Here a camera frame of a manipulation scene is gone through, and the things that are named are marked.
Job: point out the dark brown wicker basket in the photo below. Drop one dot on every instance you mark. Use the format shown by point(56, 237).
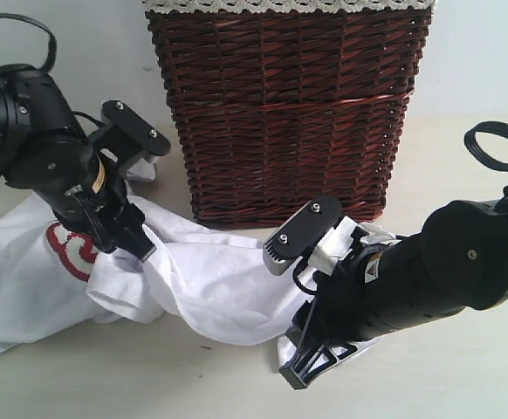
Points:
point(273, 109)

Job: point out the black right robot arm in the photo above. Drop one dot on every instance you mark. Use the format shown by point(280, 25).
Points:
point(458, 260)

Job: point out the beige lace basket liner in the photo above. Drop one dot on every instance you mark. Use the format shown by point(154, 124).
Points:
point(283, 6)

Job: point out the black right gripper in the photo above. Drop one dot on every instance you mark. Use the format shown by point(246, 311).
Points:
point(356, 303)

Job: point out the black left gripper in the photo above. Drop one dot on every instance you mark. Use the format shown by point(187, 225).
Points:
point(88, 196)

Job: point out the white t-shirt red lettering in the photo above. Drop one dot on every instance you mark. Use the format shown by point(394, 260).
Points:
point(52, 278)

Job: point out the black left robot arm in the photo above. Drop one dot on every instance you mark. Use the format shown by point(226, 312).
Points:
point(43, 148)

